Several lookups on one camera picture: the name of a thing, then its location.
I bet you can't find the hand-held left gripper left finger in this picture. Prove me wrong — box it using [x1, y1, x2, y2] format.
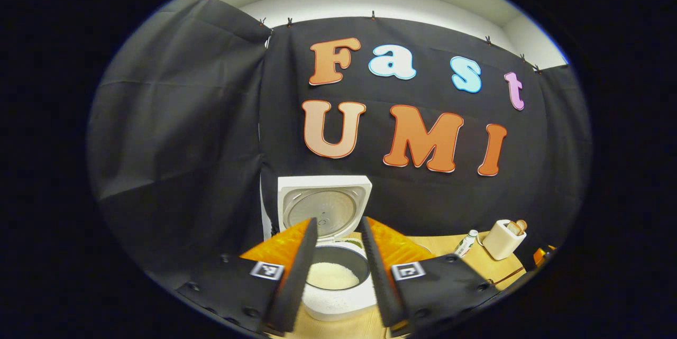
[177, 217, 318, 335]

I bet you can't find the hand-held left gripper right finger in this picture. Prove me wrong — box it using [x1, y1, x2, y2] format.
[361, 216, 500, 337]

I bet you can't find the white rice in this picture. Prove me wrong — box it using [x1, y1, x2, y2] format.
[307, 262, 360, 290]

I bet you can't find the white rice cooker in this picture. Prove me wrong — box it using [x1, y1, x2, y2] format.
[262, 175, 377, 322]

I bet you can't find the white toaster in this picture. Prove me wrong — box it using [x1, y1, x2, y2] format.
[482, 219, 527, 261]

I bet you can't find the white drink bottle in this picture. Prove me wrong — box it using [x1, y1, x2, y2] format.
[454, 230, 479, 259]

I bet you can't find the black backdrop cloth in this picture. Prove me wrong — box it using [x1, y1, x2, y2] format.
[87, 0, 593, 308]

